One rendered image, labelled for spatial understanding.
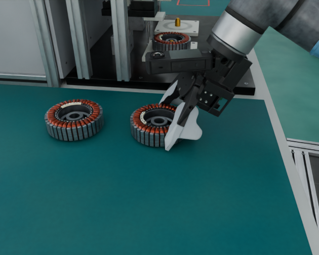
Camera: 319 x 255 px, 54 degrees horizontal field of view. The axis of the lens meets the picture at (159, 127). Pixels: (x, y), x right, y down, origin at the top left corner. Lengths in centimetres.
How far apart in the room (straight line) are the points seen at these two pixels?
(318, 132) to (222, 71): 164
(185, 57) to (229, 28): 8
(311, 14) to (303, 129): 165
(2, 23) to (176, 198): 58
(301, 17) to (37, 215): 48
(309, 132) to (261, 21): 165
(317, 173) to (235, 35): 105
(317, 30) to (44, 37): 57
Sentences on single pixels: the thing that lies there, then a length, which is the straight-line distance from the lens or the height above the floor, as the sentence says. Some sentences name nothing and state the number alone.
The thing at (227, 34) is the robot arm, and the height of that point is 95.
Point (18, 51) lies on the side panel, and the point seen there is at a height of 83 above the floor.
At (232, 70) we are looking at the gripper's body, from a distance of 56.
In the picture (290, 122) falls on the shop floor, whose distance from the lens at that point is 219.
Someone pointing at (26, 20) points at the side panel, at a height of 91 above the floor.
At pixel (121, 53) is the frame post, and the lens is 76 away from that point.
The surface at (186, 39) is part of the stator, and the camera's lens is 91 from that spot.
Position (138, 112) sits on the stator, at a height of 79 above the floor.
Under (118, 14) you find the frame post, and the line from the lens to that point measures 73.
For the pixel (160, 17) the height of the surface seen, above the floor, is 88.
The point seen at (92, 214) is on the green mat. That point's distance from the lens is 47.
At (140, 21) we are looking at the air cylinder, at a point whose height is 80.
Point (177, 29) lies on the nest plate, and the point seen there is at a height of 78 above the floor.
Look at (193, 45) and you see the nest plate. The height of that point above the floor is 78.
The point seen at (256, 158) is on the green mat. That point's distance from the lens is 58.
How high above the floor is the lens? 110
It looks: 34 degrees down
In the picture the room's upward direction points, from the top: straight up
